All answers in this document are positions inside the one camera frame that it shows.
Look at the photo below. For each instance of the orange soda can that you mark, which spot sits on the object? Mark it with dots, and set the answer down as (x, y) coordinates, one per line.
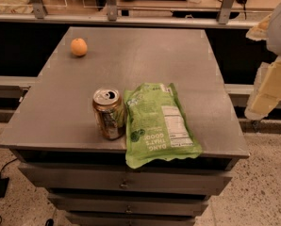
(108, 110)

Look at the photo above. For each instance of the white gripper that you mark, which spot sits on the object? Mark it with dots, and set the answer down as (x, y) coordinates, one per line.
(266, 91)

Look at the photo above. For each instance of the metal railing frame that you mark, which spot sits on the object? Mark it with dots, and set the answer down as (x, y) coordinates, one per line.
(188, 13)

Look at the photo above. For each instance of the green snack bag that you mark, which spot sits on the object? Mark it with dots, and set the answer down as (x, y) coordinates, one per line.
(156, 127)

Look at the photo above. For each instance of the orange fruit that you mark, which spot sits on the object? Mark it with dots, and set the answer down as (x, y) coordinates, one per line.
(79, 47)

